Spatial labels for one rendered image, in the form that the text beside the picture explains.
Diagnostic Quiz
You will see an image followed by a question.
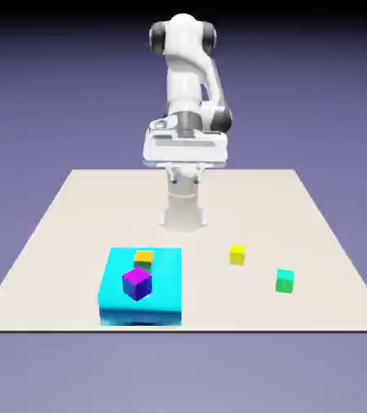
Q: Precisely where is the large cyan box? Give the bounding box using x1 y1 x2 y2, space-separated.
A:
98 247 183 327

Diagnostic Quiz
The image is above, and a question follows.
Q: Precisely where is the small purple cube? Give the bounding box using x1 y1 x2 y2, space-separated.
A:
121 266 153 302

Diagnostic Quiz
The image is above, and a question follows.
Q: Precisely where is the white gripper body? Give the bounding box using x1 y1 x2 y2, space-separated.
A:
142 128 229 169

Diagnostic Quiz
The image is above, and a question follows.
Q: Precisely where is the small green cube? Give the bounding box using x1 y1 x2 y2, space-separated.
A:
274 268 295 294

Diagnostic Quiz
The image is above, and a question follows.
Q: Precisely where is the small yellow cube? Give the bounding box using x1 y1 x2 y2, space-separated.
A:
228 244 247 267

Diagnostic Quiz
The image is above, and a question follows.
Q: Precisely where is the small orange cube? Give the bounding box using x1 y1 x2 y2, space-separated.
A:
133 250 156 274

